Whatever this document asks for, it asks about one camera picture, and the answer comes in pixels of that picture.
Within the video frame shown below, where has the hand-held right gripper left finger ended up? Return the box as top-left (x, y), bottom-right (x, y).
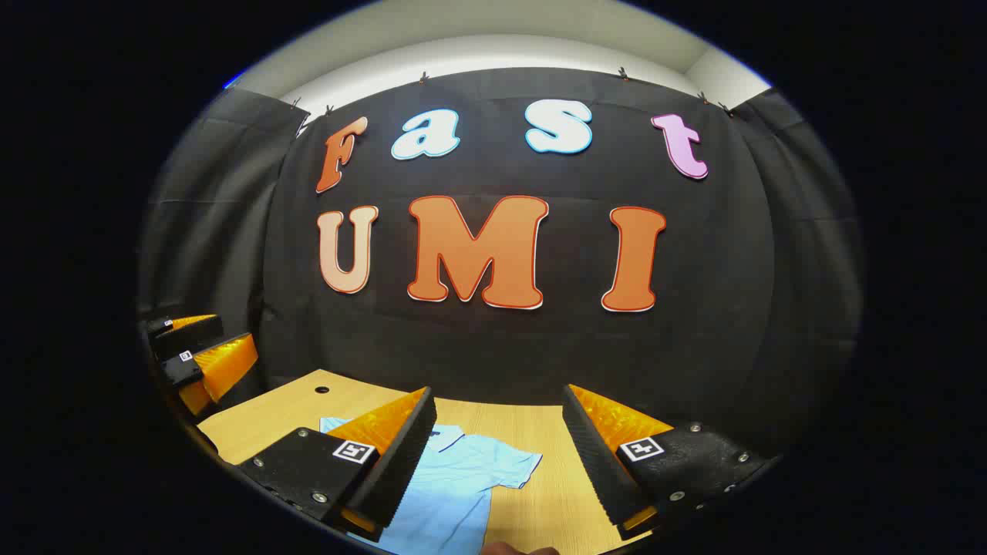
top-left (237, 387), bottom-right (438, 543)

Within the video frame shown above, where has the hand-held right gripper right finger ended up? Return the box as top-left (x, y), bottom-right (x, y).
top-left (561, 383), bottom-right (770, 541)

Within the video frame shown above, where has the light blue T-shirt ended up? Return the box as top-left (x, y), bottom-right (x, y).
top-left (320, 416), bottom-right (544, 555)

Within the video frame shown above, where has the black backdrop cloth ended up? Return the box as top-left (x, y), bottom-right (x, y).
top-left (137, 68), bottom-right (863, 463)

